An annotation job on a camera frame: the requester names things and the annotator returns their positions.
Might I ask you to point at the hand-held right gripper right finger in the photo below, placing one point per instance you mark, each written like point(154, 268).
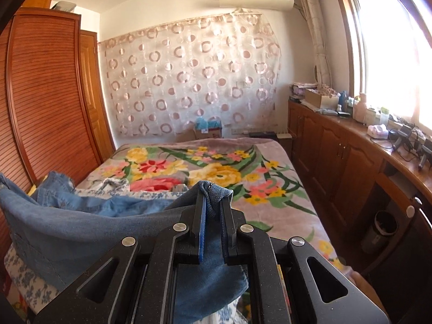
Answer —
point(229, 236)

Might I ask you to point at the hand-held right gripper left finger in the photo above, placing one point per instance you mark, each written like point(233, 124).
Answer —
point(202, 236)

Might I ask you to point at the dark blue jeans pants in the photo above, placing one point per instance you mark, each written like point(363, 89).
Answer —
point(84, 236)

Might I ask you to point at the pink floral blanket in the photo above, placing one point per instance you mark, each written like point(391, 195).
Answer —
point(270, 189)

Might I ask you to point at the labelled cardboard box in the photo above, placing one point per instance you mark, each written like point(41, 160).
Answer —
point(207, 134)

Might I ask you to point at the black flat box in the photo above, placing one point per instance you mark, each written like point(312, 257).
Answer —
point(263, 135)

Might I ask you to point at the wooden cabinet row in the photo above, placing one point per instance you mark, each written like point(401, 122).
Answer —
point(337, 155)

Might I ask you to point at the dark trash bin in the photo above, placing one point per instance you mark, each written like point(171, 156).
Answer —
point(378, 233)

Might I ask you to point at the circle-patterned sheer curtain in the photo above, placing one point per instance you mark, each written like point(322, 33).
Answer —
point(189, 74)

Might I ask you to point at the tan storage box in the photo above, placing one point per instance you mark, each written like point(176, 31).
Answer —
point(320, 99)

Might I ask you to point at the stack of papers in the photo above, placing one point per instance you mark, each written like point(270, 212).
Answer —
point(303, 89)

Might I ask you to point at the blue bottle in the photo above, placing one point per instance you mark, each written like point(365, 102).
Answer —
point(343, 100)

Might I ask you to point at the blue floral bedsheet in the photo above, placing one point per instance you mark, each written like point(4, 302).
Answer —
point(27, 276)

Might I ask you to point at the pink tissue holder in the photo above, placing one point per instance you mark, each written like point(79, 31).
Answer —
point(377, 131)

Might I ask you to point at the beige plastic jug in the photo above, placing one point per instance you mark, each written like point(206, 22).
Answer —
point(360, 109)

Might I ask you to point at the white jar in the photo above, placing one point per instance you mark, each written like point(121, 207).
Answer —
point(371, 118)

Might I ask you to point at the wooden louvered wardrobe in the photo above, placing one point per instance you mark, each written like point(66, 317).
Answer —
point(50, 108)

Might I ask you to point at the beige window drape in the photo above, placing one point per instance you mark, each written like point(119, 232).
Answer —
point(314, 33)

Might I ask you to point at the white air deflector panel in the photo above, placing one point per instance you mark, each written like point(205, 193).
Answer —
point(256, 2)

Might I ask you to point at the wooden framed window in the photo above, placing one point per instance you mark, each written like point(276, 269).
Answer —
point(388, 57)

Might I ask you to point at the white box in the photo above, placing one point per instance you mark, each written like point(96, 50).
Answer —
point(63, 6)

